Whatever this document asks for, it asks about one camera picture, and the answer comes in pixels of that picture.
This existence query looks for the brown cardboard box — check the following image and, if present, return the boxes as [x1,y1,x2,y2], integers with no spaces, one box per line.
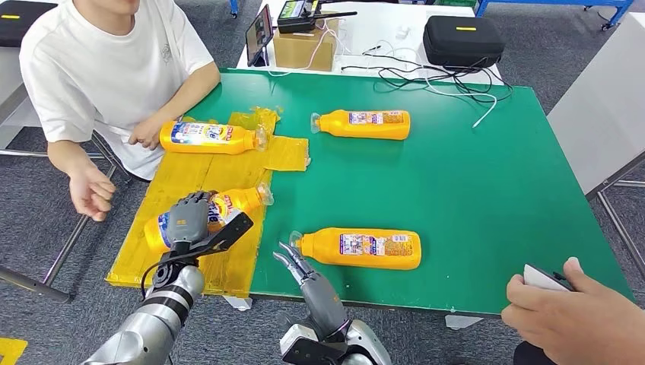
[272,17,339,72]

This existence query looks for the yellow floor tape patch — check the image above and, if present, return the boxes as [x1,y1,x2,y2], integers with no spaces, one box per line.
[0,338,27,365]

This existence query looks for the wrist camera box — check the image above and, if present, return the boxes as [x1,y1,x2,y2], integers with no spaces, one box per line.
[278,323,348,365]
[171,210,255,263]

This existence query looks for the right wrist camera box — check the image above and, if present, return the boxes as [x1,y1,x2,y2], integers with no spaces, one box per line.
[278,323,348,365]

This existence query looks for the grey metal table legs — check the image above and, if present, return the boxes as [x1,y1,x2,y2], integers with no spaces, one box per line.
[586,151,645,281]

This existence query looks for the white table foot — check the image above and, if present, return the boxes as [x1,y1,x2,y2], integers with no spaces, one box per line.
[444,316,482,331]
[223,296,253,313]

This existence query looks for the person's hand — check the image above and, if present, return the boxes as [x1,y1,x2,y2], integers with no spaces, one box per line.
[501,256,645,365]

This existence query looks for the person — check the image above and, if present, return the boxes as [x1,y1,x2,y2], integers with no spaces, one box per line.
[19,0,221,223]
[513,341,561,365]

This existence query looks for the black radio remote controller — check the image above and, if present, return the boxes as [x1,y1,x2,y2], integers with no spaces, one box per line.
[276,0,358,35]

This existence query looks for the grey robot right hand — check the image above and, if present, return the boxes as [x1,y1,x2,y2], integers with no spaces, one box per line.
[272,240,351,344]

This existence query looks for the white handheld controller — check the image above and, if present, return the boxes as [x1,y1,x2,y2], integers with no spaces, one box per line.
[522,263,577,294]

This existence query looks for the person's right hand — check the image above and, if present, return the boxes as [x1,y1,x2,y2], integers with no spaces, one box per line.
[68,163,117,223]

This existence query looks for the pink white cable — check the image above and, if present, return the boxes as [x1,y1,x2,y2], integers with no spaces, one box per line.
[267,20,348,77]

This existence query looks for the yellow tape mat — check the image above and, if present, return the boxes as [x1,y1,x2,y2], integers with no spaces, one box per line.
[104,106,310,299]

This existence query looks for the black cable tangle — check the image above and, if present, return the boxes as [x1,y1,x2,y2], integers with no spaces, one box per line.
[340,50,514,104]

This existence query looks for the black zip case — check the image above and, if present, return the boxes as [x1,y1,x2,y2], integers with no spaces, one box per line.
[0,0,58,49]
[422,14,507,69]

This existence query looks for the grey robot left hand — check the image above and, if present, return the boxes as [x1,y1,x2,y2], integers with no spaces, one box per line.
[166,191,218,248]

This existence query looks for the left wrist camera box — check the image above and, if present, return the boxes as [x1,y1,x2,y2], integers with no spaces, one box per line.
[171,210,255,263]

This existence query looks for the person's left hand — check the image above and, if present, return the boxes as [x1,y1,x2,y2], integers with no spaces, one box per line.
[127,116,167,151]

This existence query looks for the grey metal frame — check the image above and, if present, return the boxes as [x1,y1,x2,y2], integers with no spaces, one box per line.
[0,131,132,306]

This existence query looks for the orange detergent bottle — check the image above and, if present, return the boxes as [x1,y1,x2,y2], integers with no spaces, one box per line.
[310,109,411,141]
[288,227,423,271]
[143,182,275,255]
[159,120,269,156]

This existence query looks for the white side table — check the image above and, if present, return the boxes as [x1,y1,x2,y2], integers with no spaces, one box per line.
[546,12,645,195]

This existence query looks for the black tablet on stand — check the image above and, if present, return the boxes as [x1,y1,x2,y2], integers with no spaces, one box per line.
[244,4,275,68]

